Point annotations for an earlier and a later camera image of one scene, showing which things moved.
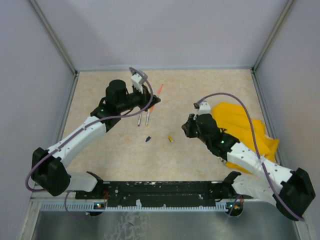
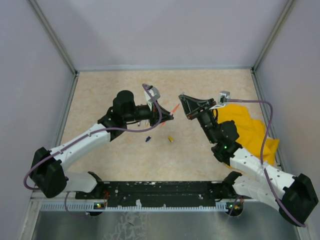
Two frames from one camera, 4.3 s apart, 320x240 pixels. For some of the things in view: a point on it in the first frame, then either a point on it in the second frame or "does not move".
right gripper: x=188 y=125 -> x=192 y=106
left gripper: x=145 y=98 -> x=154 y=115
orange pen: x=152 y=108 -> x=171 y=113
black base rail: x=157 y=193 does not move
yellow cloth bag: x=233 y=118 does not move
